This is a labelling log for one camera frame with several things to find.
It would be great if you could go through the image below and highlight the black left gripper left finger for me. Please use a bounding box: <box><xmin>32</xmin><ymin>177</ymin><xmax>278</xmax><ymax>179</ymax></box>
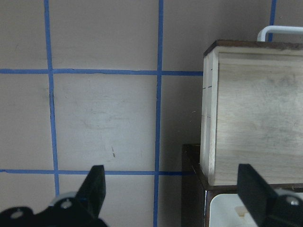
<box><xmin>76</xmin><ymin>165</ymin><xmax>106</xmax><ymax>219</ymax></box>

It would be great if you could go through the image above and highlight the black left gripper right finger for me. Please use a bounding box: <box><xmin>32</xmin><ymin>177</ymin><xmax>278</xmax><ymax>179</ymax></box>
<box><xmin>237</xmin><ymin>164</ymin><xmax>277</xmax><ymax>226</ymax></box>

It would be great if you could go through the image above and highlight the light wooden drawer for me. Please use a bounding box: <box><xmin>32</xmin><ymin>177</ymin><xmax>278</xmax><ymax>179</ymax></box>
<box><xmin>200</xmin><ymin>40</ymin><xmax>303</xmax><ymax>186</ymax></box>

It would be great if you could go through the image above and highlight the white plastic tray box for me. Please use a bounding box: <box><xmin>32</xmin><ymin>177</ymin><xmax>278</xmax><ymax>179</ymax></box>
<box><xmin>209</xmin><ymin>192</ymin><xmax>303</xmax><ymax>227</ymax></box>

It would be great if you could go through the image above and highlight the dark brown wooden cabinet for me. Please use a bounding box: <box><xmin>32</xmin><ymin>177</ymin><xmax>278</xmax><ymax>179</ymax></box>
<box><xmin>181</xmin><ymin>144</ymin><xmax>303</xmax><ymax>227</ymax></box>

